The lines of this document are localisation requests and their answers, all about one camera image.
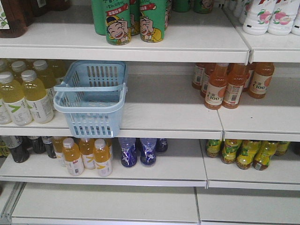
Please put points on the light blue plastic basket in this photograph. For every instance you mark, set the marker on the light blue plastic basket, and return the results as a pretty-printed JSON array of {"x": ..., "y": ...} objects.
[{"x": 92, "y": 96}]

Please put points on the blue drink bottle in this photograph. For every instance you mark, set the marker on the blue drink bottle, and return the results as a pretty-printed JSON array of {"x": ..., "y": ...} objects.
[
  {"x": 128, "y": 151},
  {"x": 161, "y": 145},
  {"x": 148, "y": 152}
]

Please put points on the white metal shelving unit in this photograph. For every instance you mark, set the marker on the white metal shelving unit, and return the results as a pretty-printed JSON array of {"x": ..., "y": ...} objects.
[{"x": 185, "y": 187}]

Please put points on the orange juice bottle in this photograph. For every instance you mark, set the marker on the orange juice bottle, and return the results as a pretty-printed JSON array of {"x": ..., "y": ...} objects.
[
  {"x": 86, "y": 148},
  {"x": 102, "y": 158},
  {"x": 73, "y": 157},
  {"x": 58, "y": 147}
]

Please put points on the orange C100 drink bottle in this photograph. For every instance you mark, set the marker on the orange C100 drink bottle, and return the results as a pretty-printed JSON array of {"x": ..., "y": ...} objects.
[
  {"x": 261, "y": 79},
  {"x": 236, "y": 81},
  {"x": 216, "y": 87}
]

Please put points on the yellow lemon tea bottle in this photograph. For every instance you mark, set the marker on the yellow lemon tea bottle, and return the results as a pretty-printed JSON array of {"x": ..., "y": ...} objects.
[
  {"x": 282, "y": 148},
  {"x": 266, "y": 151},
  {"x": 247, "y": 153},
  {"x": 213, "y": 147},
  {"x": 229, "y": 151}
]

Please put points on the green cartoon tea bottle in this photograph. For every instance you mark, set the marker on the green cartoon tea bottle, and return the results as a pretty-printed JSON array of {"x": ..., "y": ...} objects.
[
  {"x": 152, "y": 20},
  {"x": 117, "y": 21}
]

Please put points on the dark tea bottle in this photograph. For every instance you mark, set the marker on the dark tea bottle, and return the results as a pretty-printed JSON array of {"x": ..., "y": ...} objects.
[
  {"x": 14, "y": 143},
  {"x": 37, "y": 144},
  {"x": 48, "y": 144}
]

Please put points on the pale green drink bottle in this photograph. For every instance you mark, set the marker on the pale green drink bottle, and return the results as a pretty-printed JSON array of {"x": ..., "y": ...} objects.
[
  {"x": 36, "y": 97},
  {"x": 46, "y": 75},
  {"x": 14, "y": 99},
  {"x": 4, "y": 115}
]

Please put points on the white peach drink bottle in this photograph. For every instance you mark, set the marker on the white peach drink bottle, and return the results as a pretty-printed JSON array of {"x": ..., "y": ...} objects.
[
  {"x": 283, "y": 17},
  {"x": 258, "y": 16}
]

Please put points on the brown tea bottle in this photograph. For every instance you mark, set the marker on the brown tea bottle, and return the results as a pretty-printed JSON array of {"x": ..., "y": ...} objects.
[{"x": 12, "y": 19}]

